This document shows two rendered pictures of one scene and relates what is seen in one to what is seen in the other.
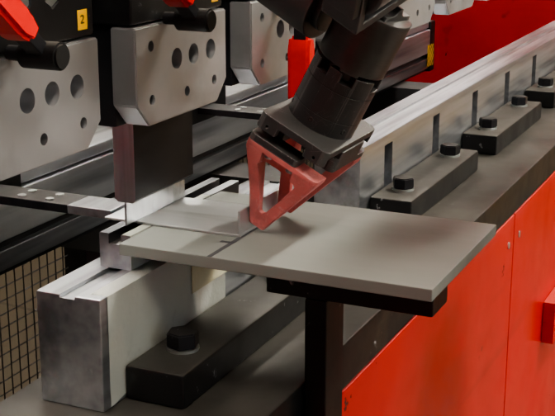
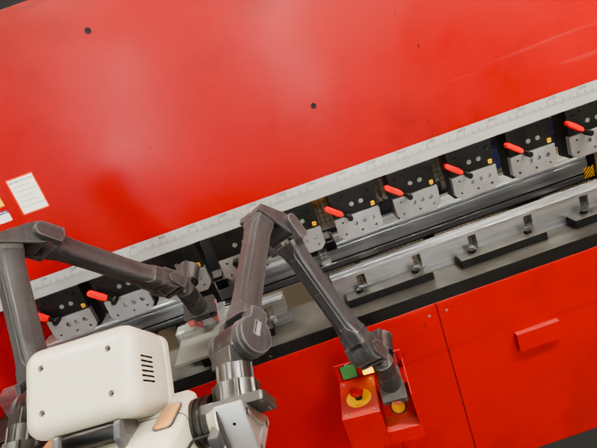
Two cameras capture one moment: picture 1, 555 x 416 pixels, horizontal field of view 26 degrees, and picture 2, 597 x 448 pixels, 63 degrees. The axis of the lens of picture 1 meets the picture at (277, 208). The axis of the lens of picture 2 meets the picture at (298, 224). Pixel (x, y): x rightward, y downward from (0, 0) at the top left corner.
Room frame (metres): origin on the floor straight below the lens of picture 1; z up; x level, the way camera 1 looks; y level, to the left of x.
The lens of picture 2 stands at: (0.74, -1.47, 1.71)
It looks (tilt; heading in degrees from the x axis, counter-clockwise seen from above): 19 degrees down; 66
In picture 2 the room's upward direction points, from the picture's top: 20 degrees counter-clockwise
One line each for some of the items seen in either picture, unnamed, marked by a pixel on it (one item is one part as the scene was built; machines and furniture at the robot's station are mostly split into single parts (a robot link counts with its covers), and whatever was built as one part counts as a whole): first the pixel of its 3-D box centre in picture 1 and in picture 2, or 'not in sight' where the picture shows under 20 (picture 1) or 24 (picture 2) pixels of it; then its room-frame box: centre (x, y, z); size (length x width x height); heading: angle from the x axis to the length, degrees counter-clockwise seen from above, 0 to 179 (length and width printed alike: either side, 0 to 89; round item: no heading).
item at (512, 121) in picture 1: (504, 125); (501, 247); (1.90, -0.37, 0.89); 0.30 x 0.05 x 0.03; 155
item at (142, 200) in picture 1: (154, 158); (205, 298); (1.01, 0.11, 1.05); 0.10 x 0.02 x 0.10; 155
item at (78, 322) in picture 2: not in sight; (71, 308); (0.62, 0.28, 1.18); 0.15 x 0.09 x 0.17; 155
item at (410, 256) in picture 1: (312, 239); (208, 333); (0.95, -0.03, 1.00); 0.26 x 0.18 x 0.01; 65
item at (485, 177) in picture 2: not in sight; (467, 167); (1.90, -0.30, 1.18); 0.15 x 0.09 x 0.17; 155
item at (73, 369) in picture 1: (188, 277); (234, 324); (1.06, 0.08, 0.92); 0.39 x 0.06 x 0.10; 155
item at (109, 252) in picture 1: (174, 219); not in sight; (1.04, 0.09, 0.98); 0.20 x 0.03 x 0.03; 155
